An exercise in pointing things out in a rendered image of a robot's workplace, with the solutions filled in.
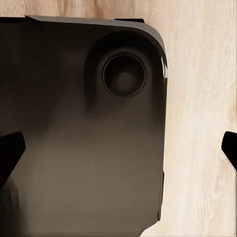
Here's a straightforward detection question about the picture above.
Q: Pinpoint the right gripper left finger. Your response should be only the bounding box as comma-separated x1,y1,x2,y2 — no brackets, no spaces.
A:
0,131,26,190

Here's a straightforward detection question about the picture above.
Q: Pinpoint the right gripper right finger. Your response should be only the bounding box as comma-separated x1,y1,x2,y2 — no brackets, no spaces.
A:
221,131,237,171

